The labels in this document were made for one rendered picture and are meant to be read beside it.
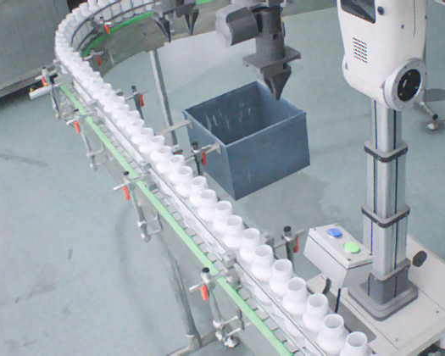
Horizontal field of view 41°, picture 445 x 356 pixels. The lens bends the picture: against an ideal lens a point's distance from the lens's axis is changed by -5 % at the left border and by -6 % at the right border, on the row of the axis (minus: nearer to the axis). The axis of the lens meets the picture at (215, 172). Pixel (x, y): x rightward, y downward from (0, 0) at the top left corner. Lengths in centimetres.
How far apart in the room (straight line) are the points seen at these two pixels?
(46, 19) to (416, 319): 343
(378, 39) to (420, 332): 110
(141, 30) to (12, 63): 187
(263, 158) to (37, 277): 153
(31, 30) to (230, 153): 293
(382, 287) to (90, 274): 149
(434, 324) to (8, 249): 222
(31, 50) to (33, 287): 214
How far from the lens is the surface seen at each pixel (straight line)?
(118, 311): 286
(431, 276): 245
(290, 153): 213
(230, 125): 234
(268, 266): 127
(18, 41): 469
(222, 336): 147
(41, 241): 339
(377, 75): 169
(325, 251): 133
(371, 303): 230
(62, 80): 238
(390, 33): 162
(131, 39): 303
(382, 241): 208
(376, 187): 198
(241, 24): 114
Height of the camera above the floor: 203
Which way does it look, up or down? 35 degrees down
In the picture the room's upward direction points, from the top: 11 degrees counter-clockwise
